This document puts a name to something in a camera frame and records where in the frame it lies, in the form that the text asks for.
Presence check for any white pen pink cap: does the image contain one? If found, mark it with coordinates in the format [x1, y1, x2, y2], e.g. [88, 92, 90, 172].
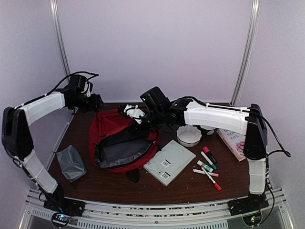
[193, 169, 219, 177]

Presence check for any pink highlighter marker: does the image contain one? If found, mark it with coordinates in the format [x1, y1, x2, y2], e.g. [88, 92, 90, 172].
[203, 146, 217, 164]

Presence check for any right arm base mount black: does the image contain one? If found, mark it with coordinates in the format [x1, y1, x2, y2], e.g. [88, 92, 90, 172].
[227, 193, 269, 216]

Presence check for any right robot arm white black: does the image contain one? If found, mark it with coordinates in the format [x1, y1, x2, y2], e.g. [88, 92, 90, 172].
[126, 96, 267, 211]

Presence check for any aluminium front rail frame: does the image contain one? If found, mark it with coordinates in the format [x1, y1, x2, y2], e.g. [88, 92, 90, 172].
[20, 188, 294, 229]

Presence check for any right aluminium corner post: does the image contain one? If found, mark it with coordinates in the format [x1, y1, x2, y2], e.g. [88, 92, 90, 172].
[230, 0, 261, 106]

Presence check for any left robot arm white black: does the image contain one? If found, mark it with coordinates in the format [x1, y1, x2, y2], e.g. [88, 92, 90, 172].
[0, 89, 103, 212]

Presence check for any left aluminium corner post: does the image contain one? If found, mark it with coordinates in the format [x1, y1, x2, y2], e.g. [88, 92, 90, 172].
[50, 0, 71, 75]

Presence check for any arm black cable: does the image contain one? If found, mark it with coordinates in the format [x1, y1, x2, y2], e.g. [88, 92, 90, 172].
[46, 70, 100, 96]
[247, 112, 292, 215]

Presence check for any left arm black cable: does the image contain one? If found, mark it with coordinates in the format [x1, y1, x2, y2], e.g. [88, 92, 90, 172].
[46, 70, 100, 96]

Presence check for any white black marker teal cap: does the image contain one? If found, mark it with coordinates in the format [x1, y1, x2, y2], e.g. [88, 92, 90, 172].
[201, 151, 217, 170]

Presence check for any grey pencil pouch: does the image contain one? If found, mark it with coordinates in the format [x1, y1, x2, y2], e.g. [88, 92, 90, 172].
[55, 145, 87, 183]

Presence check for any white pen red cap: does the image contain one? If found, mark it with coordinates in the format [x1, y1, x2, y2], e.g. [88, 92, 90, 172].
[202, 168, 222, 191]

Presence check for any aluminium corner post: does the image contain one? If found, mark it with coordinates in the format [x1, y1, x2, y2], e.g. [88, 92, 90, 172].
[50, 0, 71, 75]
[230, 0, 261, 106]

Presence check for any white green glue stick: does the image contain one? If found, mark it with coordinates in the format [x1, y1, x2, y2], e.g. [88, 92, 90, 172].
[197, 160, 213, 172]

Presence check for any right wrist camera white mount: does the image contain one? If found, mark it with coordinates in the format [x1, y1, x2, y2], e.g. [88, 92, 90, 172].
[118, 104, 145, 124]

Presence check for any grey notebook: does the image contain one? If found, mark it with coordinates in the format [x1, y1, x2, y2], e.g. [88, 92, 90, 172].
[143, 140, 196, 186]

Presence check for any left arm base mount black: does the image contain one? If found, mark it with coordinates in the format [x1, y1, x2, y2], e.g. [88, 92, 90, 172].
[42, 185, 85, 217]

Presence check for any paperback book with pink flowers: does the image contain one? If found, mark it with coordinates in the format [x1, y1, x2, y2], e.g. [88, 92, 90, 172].
[216, 129, 245, 162]

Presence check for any dark blue dotted bowl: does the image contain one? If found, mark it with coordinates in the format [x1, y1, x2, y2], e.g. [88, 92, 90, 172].
[199, 125, 218, 135]

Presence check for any white scalloped bowl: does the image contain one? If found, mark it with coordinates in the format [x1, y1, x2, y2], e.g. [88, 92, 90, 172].
[176, 125, 202, 147]

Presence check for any red backpack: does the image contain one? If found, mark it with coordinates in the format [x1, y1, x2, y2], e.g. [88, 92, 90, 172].
[88, 109, 161, 183]

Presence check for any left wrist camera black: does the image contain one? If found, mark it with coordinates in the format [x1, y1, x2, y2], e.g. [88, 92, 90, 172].
[68, 74, 93, 97]

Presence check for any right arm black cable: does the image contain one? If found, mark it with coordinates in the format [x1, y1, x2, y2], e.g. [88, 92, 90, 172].
[247, 112, 292, 215]

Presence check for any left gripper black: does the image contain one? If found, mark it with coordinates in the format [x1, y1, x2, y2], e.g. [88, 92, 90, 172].
[71, 94, 105, 114]

